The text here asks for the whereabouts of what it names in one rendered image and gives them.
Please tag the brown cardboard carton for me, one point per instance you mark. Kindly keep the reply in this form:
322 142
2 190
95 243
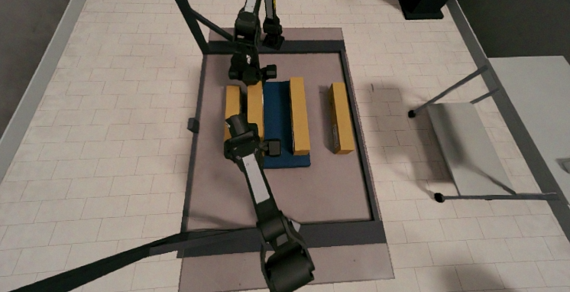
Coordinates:
340 119
256 107
234 105
299 123

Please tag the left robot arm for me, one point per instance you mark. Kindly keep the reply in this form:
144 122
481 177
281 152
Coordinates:
246 25

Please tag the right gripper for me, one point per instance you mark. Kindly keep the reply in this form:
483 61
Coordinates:
272 148

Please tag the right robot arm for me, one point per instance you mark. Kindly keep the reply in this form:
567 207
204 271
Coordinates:
291 266

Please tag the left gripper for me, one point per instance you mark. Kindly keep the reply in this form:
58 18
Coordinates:
269 72

